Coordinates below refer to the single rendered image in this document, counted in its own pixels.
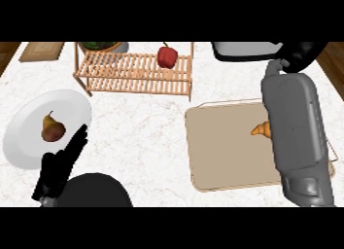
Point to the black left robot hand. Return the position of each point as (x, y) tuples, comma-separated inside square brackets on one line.
[(59, 168)]

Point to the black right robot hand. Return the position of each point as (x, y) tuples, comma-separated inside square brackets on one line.
[(304, 53)]

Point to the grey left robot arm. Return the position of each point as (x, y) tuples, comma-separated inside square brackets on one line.
[(47, 202)]

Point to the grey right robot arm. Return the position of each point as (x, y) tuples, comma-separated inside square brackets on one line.
[(297, 129)]

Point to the red bell pepper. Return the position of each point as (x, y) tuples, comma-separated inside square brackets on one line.
[(167, 57)]

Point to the wooden tiered shelf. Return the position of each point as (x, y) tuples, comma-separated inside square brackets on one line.
[(127, 73)]

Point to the beige tray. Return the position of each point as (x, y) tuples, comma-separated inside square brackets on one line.
[(227, 146)]

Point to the black and grey appliance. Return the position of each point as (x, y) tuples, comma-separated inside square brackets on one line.
[(246, 50)]

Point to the brown pear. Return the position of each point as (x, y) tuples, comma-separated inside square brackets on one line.
[(51, 129)]

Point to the white round plate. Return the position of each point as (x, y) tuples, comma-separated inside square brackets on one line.
[(26, 129)]

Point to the golden croissant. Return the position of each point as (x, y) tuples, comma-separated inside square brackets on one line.
[(263, 129)]

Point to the wooden cutting board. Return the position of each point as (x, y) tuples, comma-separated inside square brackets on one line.
[(41, 52)]

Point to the brown bowl with greens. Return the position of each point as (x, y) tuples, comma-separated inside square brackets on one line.
[(99, 45)]

